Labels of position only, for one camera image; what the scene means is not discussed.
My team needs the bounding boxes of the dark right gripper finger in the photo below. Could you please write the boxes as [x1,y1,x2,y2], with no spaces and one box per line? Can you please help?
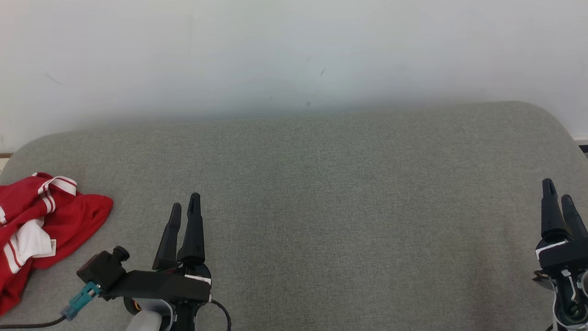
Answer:
[561,194,588,240]
[541,178,570,244]

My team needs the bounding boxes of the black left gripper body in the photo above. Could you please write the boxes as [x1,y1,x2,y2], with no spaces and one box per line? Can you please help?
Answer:
[108,261,213,331]

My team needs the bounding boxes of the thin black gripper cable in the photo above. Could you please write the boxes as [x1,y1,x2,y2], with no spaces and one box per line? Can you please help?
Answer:
[209,299,232,331]

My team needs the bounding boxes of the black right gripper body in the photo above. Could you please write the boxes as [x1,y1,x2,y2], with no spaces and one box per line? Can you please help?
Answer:
[535,238,588,277]

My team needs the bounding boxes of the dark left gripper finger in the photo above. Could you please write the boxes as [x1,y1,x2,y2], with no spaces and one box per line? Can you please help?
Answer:
[177,193,206,266]
[153,203,182,271]

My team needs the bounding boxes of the grey fabric sofa cushion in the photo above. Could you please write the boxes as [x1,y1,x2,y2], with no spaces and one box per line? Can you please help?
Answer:
[0,101,588,331]

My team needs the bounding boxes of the red white basketball jersey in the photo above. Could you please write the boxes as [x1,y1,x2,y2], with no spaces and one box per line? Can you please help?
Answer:
[0,172,114,276]

